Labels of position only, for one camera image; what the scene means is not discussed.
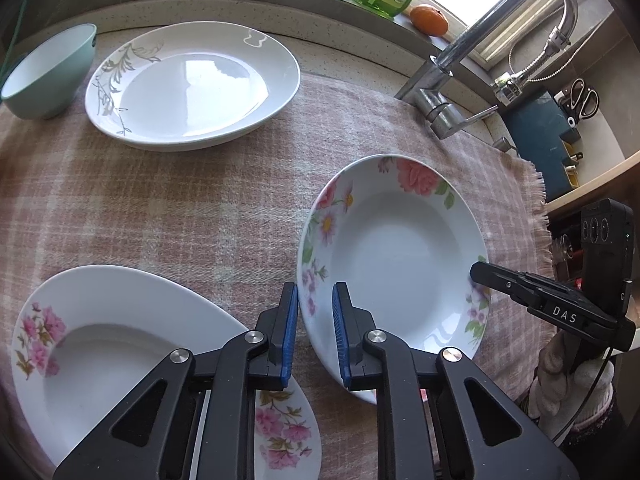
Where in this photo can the orange tangerine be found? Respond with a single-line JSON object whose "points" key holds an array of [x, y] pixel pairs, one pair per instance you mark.
{"points": [[429, 20]]}

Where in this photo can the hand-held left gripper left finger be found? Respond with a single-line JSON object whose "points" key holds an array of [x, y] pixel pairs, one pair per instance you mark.
{"points": [[290, 335]]}

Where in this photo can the white plate rose print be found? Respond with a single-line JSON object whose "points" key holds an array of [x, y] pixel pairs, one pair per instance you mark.
{"points": [[400, 255]]}

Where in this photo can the chrome kitchen faucet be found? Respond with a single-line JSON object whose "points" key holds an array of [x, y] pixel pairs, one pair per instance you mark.
{"points": [[440, 90]]}

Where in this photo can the teal bowl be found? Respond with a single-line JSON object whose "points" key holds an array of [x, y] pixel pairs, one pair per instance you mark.
{"points": [[40, 75]]}

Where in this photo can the white plate pink blossom print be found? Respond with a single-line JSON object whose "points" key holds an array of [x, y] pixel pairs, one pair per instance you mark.
{"points": [[100, 340]]}

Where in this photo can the pink plaid cloth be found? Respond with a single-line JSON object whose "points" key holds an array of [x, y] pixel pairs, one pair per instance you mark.
{"points": [[200, 210]]}

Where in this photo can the dark blue knife holder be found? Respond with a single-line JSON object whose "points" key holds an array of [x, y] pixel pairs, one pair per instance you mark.
{"points": [[540, 130]]}

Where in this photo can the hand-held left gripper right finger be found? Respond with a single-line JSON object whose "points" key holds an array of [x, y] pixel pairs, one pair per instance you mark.
{"points": [[342, 335]]}

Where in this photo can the white plate grey leaf print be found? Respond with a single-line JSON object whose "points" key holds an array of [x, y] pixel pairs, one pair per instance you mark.
{"points": [[190, 95]]}

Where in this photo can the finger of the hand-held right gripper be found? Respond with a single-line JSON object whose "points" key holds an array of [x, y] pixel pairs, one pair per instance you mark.
{"points": [[545, 300]]}

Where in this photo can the person's right hand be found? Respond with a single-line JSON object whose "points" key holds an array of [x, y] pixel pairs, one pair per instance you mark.
{"points": [[555, 375]]}

